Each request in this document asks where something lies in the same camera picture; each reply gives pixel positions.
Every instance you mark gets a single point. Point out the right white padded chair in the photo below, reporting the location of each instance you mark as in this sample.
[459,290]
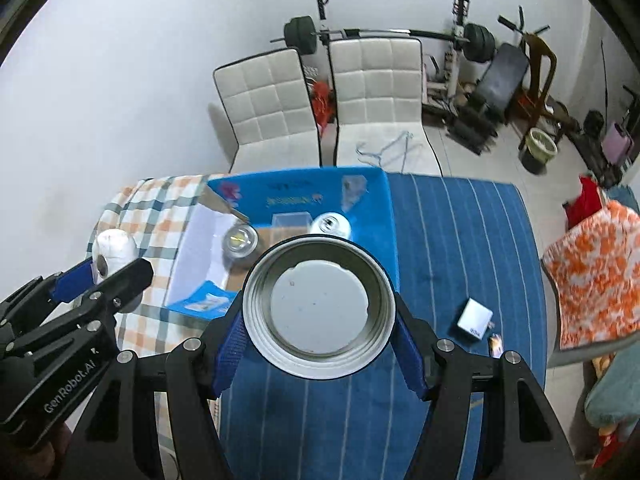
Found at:
[378,87]

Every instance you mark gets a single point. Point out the small orange lighter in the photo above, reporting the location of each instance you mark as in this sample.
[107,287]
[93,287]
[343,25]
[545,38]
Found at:
[495,346]

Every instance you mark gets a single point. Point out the red cloth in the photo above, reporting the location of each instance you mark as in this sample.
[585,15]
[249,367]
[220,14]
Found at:
[587,203]

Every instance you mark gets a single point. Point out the grey black USB charger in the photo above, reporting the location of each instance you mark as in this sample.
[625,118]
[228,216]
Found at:
[474,319]

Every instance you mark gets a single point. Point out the green waste basket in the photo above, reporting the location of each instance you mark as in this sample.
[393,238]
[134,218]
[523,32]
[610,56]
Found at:
[536,150]

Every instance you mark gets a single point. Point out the orange white floral cloth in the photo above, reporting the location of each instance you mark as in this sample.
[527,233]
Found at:
[594,268]

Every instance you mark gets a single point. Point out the white rounded perfume bottle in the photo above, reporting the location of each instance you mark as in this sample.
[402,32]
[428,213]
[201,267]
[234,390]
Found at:
[111,251]

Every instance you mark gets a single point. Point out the white padded chair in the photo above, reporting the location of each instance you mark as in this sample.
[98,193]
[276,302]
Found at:
[268,106]
[378,87]

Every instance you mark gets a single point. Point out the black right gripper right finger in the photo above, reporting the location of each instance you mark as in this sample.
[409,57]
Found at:
[487,418]

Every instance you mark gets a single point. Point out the left white padded chair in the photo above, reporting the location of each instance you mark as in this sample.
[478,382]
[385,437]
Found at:
[268,106]

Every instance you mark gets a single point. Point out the barbell with black weights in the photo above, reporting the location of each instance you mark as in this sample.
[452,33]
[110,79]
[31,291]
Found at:
[477,43]

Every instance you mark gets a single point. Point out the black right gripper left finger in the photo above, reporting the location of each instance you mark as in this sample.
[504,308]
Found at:
[116,437]

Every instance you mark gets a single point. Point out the wire clothes hanger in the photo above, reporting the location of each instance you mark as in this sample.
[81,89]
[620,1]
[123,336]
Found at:
[396,155]

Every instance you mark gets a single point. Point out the blue milk carton box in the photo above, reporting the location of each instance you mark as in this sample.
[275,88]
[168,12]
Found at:
[300,219]

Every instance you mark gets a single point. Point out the pink small box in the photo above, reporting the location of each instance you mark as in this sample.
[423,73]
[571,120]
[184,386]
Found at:
[616,144]

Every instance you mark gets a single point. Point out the plaid checkered cloth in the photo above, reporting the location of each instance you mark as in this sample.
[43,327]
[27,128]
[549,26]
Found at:
[155,213]

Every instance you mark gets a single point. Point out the silver round tin gold emblem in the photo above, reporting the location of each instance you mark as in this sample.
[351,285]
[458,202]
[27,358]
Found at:
[241,245]

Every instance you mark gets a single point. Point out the brown wooden chair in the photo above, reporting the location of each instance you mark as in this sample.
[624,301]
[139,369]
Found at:
[531,101]

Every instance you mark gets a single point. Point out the black weight bench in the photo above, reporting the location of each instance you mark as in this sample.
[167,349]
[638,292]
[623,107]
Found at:
[485,109]

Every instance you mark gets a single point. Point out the blue striped tablecloth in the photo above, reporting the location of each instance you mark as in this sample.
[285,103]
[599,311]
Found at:
[456,239]

